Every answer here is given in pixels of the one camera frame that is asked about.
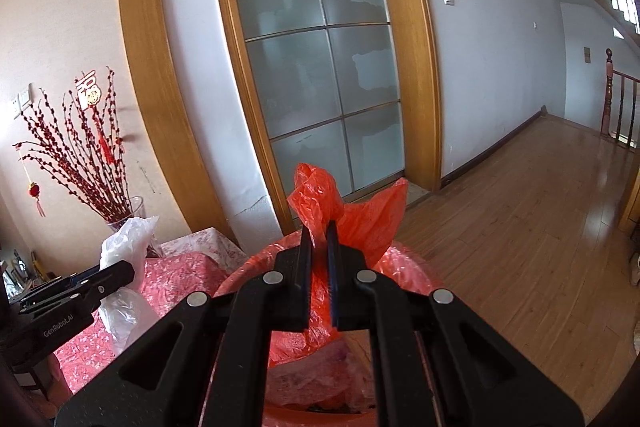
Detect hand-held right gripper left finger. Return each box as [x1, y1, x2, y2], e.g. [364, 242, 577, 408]
[54, 221, 315, 427]

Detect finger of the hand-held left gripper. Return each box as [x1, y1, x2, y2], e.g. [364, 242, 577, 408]
[19, 279, 136, 314]
[60, 260, 136, 288]

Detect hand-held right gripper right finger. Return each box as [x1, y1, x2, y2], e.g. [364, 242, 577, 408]
[326, 220, 585, 427]

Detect translucent white plastic bag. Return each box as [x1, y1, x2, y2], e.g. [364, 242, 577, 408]
[99, 216, 161, 355]

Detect orange plastic bag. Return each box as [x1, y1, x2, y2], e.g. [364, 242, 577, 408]
[267, 163, 410, 370]

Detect clear glass vase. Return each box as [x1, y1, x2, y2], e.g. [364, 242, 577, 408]
[104, 196, 163, 258]

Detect pink floral tablecloth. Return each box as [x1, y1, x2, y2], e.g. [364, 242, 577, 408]
[52, 227, 251, 395]

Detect translucent red bin liner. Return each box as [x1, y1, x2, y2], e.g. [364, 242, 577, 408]
[215, 232, 446, 408]

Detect red berry branches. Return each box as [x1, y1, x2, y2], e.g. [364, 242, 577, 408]
[12, 67, 133, 223]

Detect red knot tassel ornament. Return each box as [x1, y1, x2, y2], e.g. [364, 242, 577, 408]
[26, 181, 48, 219]

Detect red hanging tassel ornament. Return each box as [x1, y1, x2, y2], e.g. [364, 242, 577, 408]
[74, 67, 116, 165]

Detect frosted glass sliding door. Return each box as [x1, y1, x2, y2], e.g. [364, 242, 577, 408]
[222, 0, 406, 202]

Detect wooden stair railing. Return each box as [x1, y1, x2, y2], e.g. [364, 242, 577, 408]
[600, 48, 640, 148]

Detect curved wooden wall arch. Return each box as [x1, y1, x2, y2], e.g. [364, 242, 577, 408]
[118, 0, 231, 238]

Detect wooden door frame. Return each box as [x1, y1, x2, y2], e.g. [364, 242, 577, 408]
[206, 0, 443, 233]

